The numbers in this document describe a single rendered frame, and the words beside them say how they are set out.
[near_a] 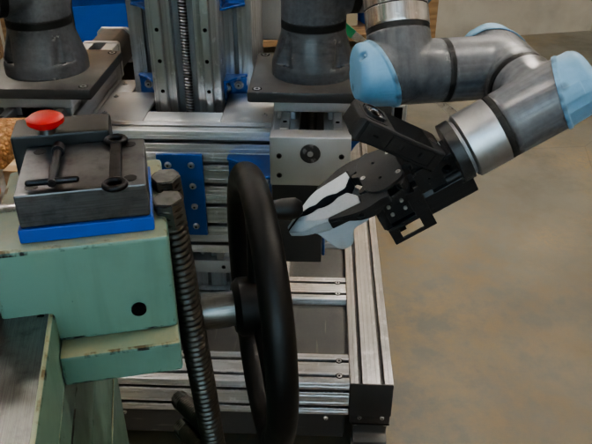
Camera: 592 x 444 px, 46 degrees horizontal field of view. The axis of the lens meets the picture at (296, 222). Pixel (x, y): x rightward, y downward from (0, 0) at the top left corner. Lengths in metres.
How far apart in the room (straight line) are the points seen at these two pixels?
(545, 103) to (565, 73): 0.04
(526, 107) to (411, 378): 1.15
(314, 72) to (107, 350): 0.77
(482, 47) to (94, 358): 0.54
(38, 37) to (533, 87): 0.87
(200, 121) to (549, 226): 1.51
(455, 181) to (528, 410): 1.08
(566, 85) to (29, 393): 0.58
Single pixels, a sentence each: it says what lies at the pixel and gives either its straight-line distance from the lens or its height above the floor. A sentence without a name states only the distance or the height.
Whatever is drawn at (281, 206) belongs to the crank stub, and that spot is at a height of 0.86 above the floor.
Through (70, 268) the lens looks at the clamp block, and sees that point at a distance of 0.56.
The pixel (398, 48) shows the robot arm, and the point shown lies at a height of 1.01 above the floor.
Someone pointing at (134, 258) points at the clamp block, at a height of 0.94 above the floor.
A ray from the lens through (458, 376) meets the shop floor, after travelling 1.85.
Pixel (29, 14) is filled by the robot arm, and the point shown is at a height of 0.93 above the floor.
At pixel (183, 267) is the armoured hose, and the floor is 0.91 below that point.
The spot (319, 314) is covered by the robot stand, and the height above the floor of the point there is 0.21.
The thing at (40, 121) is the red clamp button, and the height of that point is 1.02.
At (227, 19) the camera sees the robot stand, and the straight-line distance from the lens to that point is 1.44.
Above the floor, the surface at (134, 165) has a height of 1.00.
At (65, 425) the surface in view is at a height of 0.83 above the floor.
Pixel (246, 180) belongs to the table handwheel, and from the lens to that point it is 0.63.
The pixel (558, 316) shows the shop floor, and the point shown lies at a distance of 2.12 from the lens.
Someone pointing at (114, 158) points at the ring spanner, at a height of 1.00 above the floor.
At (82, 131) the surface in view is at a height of 1.01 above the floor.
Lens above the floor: 1.25
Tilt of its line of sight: 31 degrees down
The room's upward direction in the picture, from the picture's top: straight up
